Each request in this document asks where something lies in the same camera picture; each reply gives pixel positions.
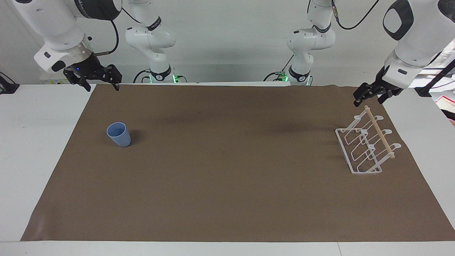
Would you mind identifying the white wire cup holder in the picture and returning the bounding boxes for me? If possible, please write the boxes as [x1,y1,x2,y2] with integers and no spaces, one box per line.
[335,105,402,175]

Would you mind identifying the blue plastic cup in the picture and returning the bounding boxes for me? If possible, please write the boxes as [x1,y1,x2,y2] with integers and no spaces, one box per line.
[107,122,132,148]

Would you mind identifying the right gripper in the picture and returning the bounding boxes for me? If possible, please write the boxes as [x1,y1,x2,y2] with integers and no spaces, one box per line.
[64,53,123,92]

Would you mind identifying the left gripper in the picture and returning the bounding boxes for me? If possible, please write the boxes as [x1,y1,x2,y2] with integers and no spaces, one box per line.
[353,65,404,107]

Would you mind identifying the black stand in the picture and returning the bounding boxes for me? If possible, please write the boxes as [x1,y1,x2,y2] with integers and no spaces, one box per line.
[0,72,20,95]
[414,59,455,98]

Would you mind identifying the black cable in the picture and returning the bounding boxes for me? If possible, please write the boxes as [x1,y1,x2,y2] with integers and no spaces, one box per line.
[133,69,151,84]
[94,7,143,57]
[263,57,295,82]
[331,0,380,31]

